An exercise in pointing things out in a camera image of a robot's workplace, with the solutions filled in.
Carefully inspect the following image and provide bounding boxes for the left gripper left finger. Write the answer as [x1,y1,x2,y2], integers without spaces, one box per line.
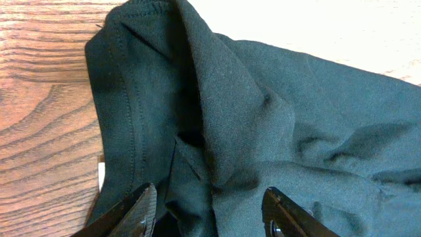
[72,183,157,237]

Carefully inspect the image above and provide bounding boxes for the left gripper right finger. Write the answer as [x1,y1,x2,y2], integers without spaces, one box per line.
[261,187,339,237]

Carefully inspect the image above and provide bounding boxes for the black t-shirt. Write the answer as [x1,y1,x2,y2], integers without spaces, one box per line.
[86,1,420,236]

